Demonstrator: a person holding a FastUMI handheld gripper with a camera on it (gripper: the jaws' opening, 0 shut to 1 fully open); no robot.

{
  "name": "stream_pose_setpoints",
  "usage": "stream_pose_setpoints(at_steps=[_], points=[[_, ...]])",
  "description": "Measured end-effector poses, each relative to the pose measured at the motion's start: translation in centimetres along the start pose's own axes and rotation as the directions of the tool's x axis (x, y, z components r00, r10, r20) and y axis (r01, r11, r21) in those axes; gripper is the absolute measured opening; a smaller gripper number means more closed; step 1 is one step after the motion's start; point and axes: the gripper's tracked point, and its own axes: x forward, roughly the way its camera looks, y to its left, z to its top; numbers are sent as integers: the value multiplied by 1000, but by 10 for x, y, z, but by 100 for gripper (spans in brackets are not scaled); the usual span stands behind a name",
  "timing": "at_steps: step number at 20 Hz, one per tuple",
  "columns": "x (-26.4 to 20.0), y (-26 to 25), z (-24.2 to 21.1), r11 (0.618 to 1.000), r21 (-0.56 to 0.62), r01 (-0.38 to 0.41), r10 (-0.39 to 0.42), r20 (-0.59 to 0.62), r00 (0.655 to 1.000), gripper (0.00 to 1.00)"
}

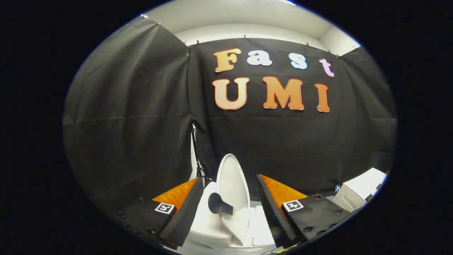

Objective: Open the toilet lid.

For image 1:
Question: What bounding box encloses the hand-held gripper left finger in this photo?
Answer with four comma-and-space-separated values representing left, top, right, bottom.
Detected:
113, 177, 205, 248

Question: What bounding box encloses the black light stand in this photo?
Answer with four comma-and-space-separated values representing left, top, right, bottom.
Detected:
191, 120, 211, 181

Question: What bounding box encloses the white plastic drawer cabinet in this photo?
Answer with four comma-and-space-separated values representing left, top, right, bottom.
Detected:
334, 168, 387, 213

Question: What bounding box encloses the black lid handle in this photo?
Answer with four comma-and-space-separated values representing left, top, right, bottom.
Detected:
208, 192, 236, 216

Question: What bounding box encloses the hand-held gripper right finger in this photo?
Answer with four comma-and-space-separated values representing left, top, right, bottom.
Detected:
256, 174, 351, 248

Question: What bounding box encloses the white toilet lid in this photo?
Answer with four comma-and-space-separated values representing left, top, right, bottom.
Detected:
216, 153, 251, 247

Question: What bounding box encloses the white toilet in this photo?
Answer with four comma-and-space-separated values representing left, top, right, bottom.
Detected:
189, 181, 276, 248

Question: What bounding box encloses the black backdrop cloth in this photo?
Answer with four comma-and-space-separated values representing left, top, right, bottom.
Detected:
63, 16, 397, 213

